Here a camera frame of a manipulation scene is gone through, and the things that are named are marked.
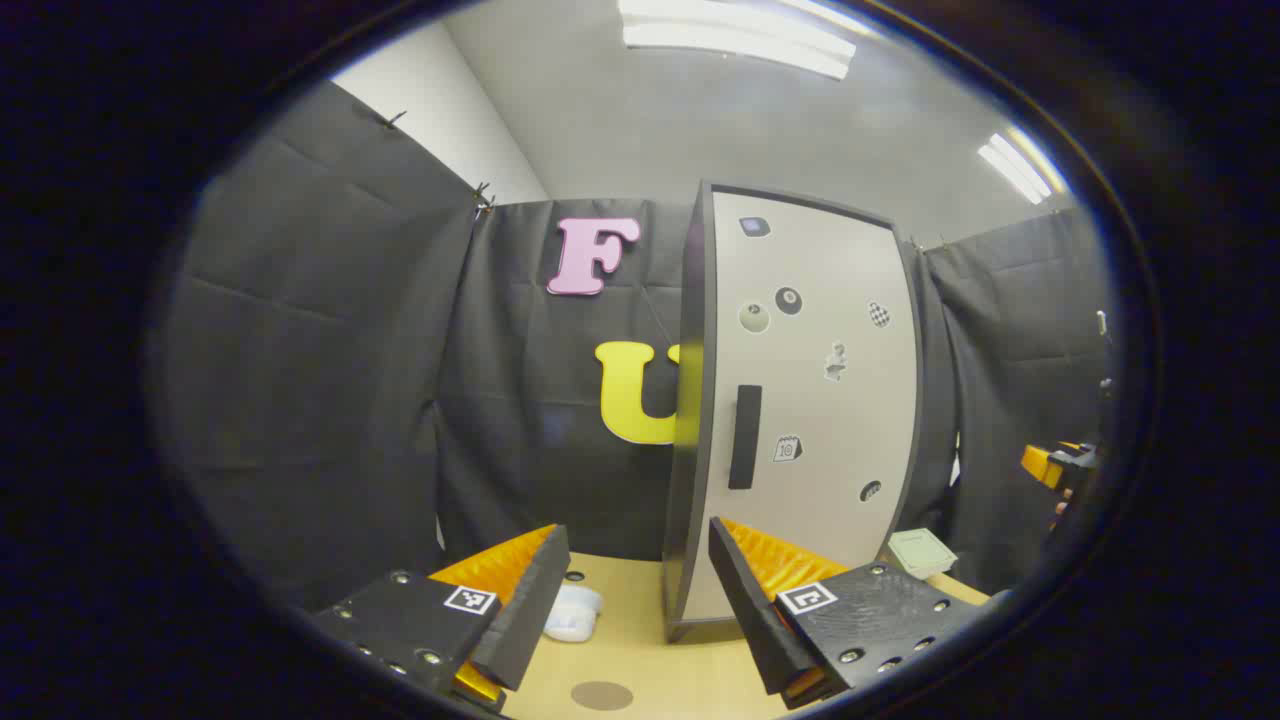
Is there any brown round coaster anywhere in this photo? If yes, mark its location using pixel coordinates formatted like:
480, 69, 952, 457
570, 681, 634, 712

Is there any white soft pouch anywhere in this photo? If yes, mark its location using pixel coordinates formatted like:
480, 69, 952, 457
543, 584, 604, 643

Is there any grey cabinet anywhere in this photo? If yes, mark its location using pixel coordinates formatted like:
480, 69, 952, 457
662, 180, 716, 643

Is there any grey cabinet door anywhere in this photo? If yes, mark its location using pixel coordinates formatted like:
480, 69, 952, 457
685, 188, 923, 626

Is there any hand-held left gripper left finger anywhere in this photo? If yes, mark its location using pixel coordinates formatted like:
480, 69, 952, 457
308, 523, 571, 713

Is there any pale green box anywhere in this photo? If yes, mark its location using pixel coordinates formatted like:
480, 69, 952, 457
886, 528, 958, 581

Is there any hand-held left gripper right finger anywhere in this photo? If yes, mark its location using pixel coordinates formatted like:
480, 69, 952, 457
708, 516, 991, 711

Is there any black cabinet door handle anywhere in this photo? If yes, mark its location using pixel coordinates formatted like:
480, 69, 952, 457
728, 384, 763, 491

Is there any black backdrop cloth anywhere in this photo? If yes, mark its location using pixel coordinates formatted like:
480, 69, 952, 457
150, 80, 1116, 611

